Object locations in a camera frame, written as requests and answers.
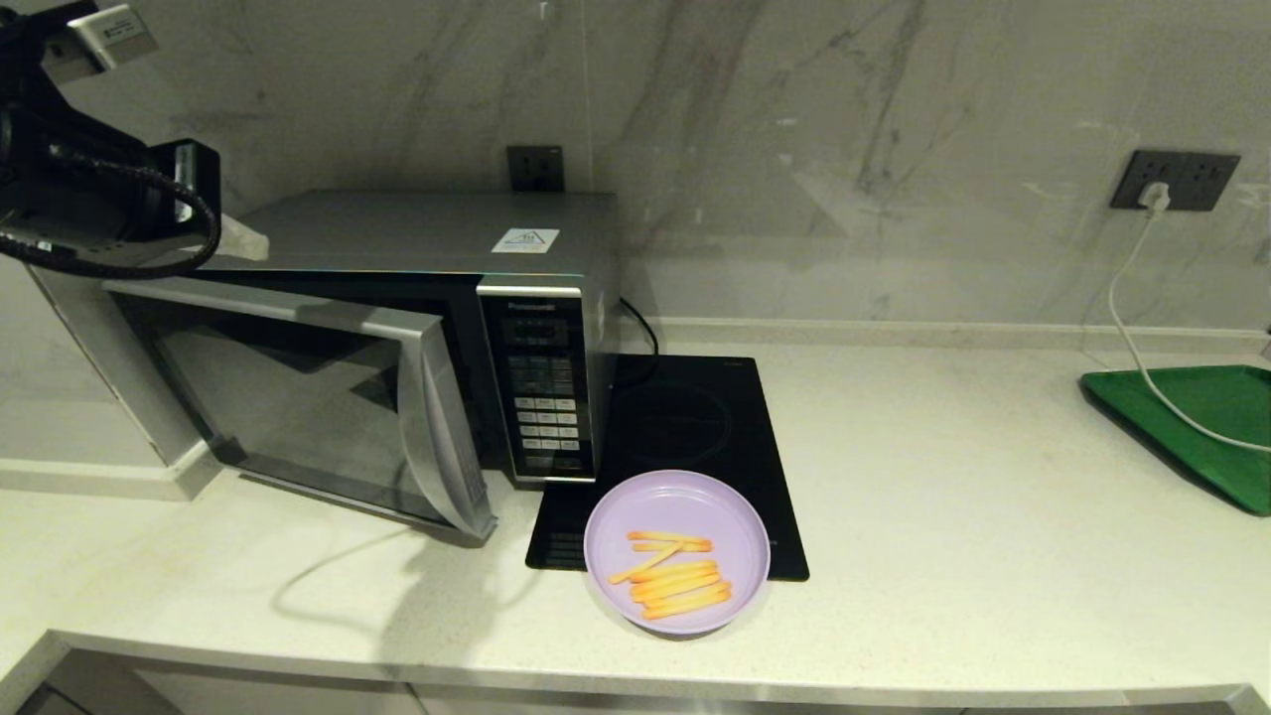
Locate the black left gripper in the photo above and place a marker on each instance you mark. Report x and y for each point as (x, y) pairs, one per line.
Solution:
(184, 194)

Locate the dark glass microwave door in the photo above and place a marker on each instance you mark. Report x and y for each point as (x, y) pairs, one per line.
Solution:
(298, 407)

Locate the purple plastic plate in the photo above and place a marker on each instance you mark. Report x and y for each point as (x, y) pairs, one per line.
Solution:
(685, 501)

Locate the silver microwave oven body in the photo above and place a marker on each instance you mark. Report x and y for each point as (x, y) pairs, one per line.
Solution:
(417, 228)

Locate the beige cabinet front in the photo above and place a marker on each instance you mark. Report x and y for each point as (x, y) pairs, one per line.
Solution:
(248, 695)

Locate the black induction cooktop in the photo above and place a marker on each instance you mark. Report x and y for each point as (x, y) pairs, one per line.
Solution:
(685, 417)

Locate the green plastic tray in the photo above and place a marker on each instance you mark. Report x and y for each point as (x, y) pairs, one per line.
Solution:
(1211, 417)

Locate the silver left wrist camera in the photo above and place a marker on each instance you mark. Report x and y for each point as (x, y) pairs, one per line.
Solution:
(109, 35)

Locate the small dark wall socket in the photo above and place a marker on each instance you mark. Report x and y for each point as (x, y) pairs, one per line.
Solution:
(534, 169)

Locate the wide dark wall socket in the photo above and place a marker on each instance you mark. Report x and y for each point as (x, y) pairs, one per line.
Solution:
(1201, 179)

